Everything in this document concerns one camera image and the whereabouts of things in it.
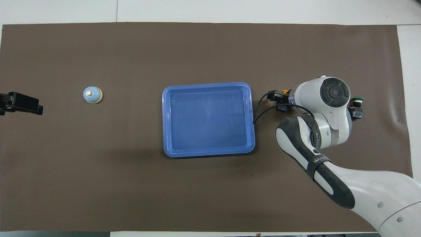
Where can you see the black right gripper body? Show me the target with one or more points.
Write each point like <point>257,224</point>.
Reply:
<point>282,96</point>

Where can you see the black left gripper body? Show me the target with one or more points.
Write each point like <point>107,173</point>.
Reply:
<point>4,103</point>

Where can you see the yellow push button switch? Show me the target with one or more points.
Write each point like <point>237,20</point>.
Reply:
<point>283,108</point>

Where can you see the light blue desk bell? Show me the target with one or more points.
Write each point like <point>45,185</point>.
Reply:
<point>92,95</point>

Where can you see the green push button switch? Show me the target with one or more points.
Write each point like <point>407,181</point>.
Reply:
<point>357,113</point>

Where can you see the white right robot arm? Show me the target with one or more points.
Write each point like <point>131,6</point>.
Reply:
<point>312,98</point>

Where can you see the blue plastic tray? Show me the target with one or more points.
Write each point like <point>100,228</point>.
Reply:
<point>207,121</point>

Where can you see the brown table mat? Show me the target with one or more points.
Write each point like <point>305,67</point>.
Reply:
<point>210,49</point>

